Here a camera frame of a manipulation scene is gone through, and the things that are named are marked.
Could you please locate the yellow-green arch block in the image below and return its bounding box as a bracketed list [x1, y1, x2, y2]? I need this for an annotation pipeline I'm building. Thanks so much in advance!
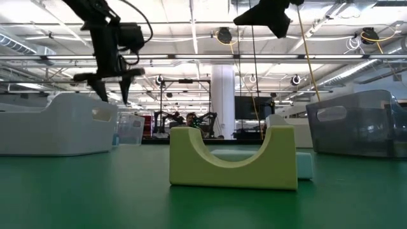
[169, 124, 299, 191]

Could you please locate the mint rectangular block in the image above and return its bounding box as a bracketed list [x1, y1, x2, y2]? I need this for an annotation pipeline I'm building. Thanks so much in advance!
[210, 149, 314, 181]

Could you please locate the long ceiling light bar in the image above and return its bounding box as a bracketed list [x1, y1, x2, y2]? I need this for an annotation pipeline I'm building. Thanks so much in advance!
[0, 53, 407, 61]

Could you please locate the dark grey translucent bin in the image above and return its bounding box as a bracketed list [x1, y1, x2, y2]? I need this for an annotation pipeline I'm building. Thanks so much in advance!
[305, 89, 407, 159]

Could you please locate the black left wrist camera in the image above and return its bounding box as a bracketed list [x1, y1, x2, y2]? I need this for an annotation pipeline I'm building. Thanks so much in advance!
[118, 22, 146, 54]

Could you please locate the white building column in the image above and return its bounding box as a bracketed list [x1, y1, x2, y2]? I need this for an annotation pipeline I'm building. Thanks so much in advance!
[210, 64, 237, 140]

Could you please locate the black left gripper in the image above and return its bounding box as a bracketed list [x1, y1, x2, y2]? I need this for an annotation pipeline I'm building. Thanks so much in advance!
[72, 21, 146, 106]

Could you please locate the black background station frame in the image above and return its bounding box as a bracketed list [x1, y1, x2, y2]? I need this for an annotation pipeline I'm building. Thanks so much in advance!
[158, 78, 212, 138]

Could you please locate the frosted clear plastic bin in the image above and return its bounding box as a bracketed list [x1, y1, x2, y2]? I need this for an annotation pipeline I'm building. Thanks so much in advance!
[0, 92, 119, 157]

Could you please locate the thin black hanging cable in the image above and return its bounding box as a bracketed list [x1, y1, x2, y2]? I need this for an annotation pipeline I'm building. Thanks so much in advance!
[235, 0, 243, 141]

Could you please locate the black ceiling cable reel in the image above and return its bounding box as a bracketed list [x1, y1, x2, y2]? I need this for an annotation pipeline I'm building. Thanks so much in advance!
[216, 27, 233, 45]
[361, 27, 379, 45]

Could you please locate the red cabinet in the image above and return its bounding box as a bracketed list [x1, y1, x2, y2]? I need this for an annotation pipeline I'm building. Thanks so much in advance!
[143, 114, 153, 138]

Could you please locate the black monitor screen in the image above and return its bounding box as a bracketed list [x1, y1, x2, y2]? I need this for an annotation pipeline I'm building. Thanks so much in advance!
[234, 95, 276, 121]

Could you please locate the person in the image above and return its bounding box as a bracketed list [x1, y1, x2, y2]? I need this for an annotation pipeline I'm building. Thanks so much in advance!
[186, 111, 204, 137]

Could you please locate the white plastic bin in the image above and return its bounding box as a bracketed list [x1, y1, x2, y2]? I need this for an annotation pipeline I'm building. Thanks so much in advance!
[265, 114, 315, 149]

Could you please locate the green-tinted clear plastic bin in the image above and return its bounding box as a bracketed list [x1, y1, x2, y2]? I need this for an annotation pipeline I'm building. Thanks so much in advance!
[114, 111, 146, 146]

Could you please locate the yellow hanging cable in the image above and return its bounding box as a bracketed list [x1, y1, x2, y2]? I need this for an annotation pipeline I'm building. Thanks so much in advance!
[297, 6, 321, 102]

